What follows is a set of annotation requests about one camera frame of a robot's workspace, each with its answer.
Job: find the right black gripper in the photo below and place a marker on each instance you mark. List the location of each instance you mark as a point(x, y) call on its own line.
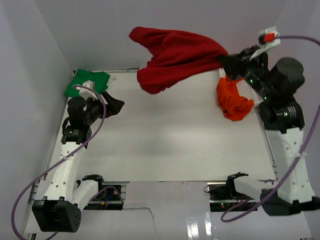
point(230, 61)

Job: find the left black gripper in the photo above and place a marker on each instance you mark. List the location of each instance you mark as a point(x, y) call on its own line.
point(114, 105)

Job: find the red t-shirt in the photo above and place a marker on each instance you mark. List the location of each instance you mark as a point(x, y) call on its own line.
point(176, 56)

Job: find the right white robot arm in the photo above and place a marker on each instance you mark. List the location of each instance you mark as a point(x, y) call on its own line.
point(283, 122)

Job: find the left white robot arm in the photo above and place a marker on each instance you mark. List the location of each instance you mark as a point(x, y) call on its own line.
point(60, 209)

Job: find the white perforated plastic basket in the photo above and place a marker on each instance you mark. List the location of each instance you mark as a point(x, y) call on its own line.
point(244, 90)

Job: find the orange crumpled t-shirt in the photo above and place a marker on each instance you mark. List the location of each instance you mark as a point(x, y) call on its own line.
point(234, 107)

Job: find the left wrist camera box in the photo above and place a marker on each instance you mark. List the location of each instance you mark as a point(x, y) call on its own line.
point(86, 90)

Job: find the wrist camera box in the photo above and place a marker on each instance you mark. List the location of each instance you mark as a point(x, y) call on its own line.
point(86, 90)
point(268, 39)

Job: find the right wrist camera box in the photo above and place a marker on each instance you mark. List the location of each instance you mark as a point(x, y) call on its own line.
point(268, 39)

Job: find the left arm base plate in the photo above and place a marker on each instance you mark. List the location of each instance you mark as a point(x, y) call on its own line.
point(108, 200)

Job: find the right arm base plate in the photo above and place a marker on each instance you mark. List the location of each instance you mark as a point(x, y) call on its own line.
point(221, 200)

